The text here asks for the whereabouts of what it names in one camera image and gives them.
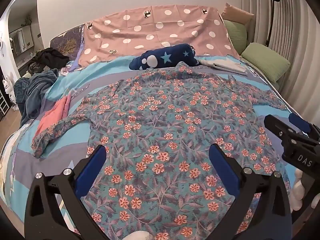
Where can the peach pillow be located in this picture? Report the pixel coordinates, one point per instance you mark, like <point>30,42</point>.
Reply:
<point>237,13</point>

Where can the large green pillow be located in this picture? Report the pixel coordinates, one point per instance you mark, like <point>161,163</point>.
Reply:
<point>265,60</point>

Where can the white figurine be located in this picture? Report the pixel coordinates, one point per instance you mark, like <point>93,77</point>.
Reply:
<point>7,82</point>

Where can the white folded cloth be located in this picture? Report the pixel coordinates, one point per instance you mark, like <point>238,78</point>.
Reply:
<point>222,65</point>

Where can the purple patterned cloth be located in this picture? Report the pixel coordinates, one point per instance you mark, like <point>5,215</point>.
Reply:
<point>65,42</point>

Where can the black clothes pile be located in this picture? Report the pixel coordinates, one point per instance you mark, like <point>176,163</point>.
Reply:
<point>50,57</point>

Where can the blue patchwork bed sheet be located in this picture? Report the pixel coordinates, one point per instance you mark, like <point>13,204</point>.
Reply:
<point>112,67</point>

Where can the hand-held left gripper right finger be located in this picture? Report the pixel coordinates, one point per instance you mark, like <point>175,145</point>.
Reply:
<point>223,165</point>

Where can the white rack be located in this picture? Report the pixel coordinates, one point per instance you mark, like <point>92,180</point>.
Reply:
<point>4,102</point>

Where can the teal floral shirt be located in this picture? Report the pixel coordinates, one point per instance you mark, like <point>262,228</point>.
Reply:
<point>162,120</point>

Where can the navy star blanket roll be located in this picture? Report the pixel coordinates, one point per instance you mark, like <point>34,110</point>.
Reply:
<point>172,55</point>

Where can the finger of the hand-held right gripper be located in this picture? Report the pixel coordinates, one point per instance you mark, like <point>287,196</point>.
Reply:
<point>276,125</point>
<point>298,122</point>

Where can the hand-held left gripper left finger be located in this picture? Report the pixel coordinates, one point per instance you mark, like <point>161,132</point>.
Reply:
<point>92,165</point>

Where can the small green pillow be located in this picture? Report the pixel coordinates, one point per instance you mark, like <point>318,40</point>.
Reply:
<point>235,35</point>

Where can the person's right hand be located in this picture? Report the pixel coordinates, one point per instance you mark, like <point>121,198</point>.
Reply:
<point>297,191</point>

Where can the white arched doorway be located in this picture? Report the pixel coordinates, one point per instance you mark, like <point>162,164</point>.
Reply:
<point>22,30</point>

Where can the pink cloth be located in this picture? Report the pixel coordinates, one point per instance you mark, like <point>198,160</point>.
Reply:
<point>51,120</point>

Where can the teal fleece blanket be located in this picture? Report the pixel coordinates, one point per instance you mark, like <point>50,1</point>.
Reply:
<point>32,90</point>

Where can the pink polka dot sheet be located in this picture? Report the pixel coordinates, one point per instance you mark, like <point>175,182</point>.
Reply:
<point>162,37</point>

